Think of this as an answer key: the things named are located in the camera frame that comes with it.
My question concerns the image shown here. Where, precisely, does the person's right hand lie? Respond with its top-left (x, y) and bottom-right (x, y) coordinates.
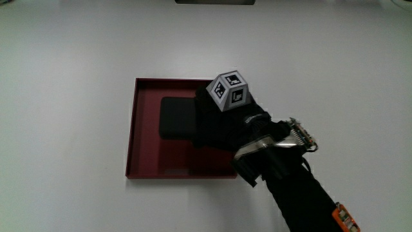
top-left (192, 70), bottom-right (272, 153)

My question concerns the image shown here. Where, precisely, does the black battery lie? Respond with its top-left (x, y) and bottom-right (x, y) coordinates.
top-left (158, 96), bottom-right (198, 140)

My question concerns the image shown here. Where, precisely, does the dark red square plate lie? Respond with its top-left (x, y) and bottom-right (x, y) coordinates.
top-left (125, 77), bottom-right (238, 180)

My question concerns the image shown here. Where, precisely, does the dark object at table edge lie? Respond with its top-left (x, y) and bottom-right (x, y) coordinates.
top-left (174, 0), bottom-right (256, 6)

